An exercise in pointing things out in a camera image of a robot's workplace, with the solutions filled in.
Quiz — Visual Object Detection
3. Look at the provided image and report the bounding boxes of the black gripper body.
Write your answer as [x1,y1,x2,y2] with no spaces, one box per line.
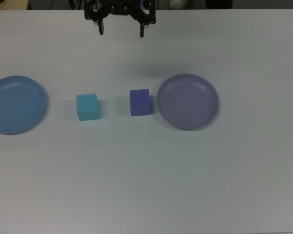
[100,0,147,16]

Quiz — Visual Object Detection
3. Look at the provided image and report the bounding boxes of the purple foam cube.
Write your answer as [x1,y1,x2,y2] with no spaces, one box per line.
[129,88,151,117]

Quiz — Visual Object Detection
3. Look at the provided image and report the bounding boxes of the cyan foam cube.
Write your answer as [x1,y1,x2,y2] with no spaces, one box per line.
[76,93,100,122]

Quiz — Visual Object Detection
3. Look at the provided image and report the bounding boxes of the purple plate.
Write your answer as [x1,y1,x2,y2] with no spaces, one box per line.
[157,73,220,131]

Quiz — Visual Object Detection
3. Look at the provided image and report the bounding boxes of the blue plate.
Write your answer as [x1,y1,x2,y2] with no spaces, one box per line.
[0,75,49,135]

